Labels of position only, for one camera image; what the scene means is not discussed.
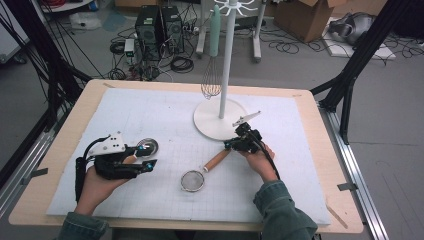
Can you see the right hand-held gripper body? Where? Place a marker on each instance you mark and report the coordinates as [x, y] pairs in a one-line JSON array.
[[251, 143]]

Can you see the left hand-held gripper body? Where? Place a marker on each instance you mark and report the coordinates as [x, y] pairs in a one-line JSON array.
[[108, 145]]

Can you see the white hook rack stand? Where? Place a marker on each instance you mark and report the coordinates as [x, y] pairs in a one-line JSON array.
[[213, 123]]

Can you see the person's right hand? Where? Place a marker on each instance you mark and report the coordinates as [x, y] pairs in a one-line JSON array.
[[260, 165]]

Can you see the person's left hand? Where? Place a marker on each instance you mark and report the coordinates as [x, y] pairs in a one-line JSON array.
[[96, 193]]

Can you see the white grid mat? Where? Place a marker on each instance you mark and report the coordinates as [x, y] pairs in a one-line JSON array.
[[166, 116]]

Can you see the white floor stand leg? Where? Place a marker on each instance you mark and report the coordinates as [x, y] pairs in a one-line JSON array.
[[257, 40], [201, 33]]

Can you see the small white device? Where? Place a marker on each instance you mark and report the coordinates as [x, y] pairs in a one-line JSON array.
[[129, 45]]

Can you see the black computer tower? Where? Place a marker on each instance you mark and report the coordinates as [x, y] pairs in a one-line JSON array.
[[148, 30], [173, 28]]

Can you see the white foam board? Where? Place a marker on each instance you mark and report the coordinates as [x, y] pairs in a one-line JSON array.
[[336, 50]]

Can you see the brown cardboard box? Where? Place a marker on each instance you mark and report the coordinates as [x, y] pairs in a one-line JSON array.
[[300, 20]]

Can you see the clear plastic bag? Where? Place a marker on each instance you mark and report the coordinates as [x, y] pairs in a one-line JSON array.
[[83, 20]]

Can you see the white round table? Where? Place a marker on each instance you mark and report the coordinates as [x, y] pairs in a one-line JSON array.
[[66, 6]]

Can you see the grey headset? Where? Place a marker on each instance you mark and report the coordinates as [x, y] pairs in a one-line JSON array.
[[356, 26]]

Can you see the grey metal bracket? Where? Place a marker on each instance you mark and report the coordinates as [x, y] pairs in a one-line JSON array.
[[346, 186], [35, 174]]

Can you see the silver aluminium rail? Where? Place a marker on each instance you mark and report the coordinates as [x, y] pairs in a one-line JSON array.
[[20, 175], [355, 166]]

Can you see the black aluminium frame post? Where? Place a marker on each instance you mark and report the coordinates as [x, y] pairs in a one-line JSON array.
[[353, 63], [50, 60]]

